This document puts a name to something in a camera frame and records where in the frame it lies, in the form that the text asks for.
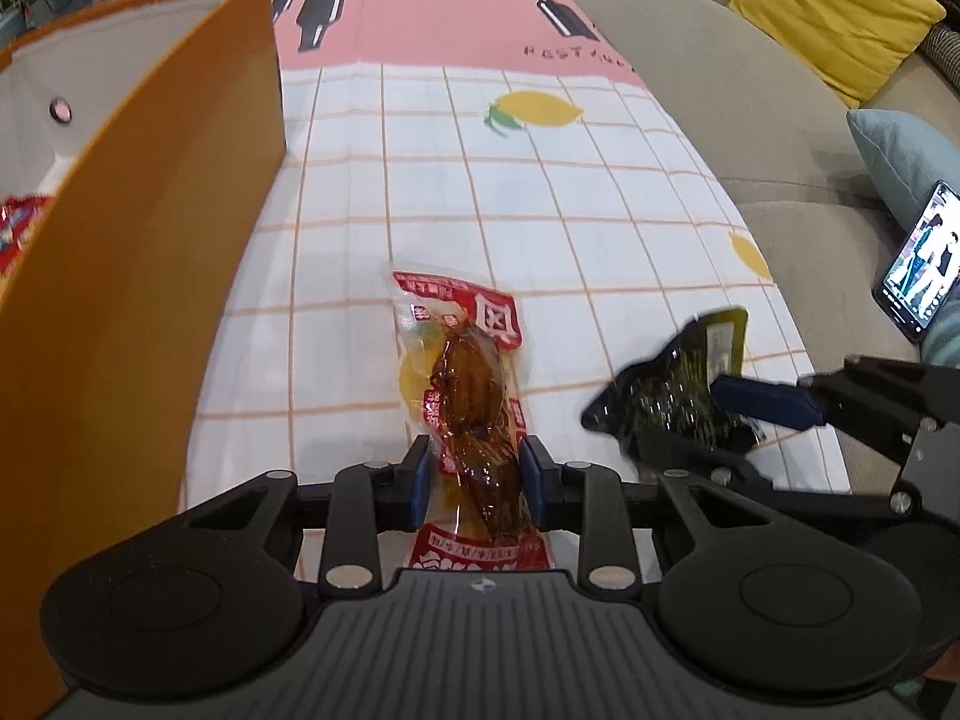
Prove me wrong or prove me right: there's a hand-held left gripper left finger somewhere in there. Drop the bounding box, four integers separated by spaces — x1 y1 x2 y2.
176 435 434 595

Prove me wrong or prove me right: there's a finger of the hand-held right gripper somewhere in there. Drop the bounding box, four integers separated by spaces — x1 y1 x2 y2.
636 435 902 524
709 356 960 460

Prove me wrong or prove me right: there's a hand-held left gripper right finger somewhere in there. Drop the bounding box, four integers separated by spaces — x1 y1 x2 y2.
517 435 773 592

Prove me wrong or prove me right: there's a black and yellow snack packet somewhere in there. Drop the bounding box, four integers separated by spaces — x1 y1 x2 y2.
580 305 764 460

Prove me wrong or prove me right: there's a clear red meat snack packet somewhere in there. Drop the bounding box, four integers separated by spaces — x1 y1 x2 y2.
390 268 554 572

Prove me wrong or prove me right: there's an orange cardboard box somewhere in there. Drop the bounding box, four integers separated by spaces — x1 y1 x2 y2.
0 0 291 700

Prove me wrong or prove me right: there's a smartphone with lit screen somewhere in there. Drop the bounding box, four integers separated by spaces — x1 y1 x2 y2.
872 180 960 347

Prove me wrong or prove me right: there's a light blue cushion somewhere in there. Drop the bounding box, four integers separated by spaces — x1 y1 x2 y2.
846 109 960 242

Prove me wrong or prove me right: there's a printed checked tablecloth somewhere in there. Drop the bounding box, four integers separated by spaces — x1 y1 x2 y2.
135 0 854 587

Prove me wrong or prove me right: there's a beige sofa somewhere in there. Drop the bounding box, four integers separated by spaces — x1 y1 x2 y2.
517 0 960 481

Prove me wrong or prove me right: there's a houndstooth patterned cushion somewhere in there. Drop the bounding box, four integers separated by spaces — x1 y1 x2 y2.
917 21 960 85

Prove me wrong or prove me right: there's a yellow cushion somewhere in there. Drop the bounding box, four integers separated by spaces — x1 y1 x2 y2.
727 0 947 111

